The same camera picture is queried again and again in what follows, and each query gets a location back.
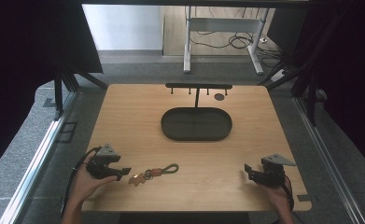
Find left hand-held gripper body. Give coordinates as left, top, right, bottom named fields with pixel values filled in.
left=85, top=143, right=122, bottom=180

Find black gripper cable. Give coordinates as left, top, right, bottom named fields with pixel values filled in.
left=281, top=174, right=296, bottom=213
left=60, top=146, right=103, bottom=217

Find aluminium rail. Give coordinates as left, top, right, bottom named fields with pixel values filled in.
left=292, top=90, right=365, bottom=224
left=0, top=91, right=80, bottom=224

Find black curtain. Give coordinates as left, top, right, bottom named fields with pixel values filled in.
left=0, top=0, right=104, bottom=180
left=265, top=0, right=365, bottom=176

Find person's left hand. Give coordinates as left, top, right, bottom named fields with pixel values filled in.
left=72, top=154, right=119, bottom=204

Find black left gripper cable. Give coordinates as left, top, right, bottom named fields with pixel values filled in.
left=60, top=146, right=103, bottom=217

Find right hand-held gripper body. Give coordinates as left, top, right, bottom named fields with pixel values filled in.
left=258, top=153, right=297, bottom=189

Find white metal desk frame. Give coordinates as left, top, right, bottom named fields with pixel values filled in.
left=183, top=5, right=271, bottom=76

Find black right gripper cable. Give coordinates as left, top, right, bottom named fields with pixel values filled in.
left=281, top=174, right=296, bottom=213

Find green cord keychain with keys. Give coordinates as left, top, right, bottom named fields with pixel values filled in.
left=128, top=163, right=180, bottom=188

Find black metal stand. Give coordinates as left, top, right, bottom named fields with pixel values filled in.
left=258, top=8, right=343, bottom=127
left=52, top=66, right=109, bottom=121

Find black key stand with tray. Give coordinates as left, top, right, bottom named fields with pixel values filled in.
left=160, top=82, right=233, bottom=142

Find white power strip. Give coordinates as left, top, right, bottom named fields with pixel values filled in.
left=270, top=69, right=288, bottom=84

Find black floor cables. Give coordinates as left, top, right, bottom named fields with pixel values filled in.
left=190, top=7, right=285, bottom=68

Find person's right hand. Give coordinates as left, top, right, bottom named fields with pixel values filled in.
left=258, top=181, right=292, bottom=213

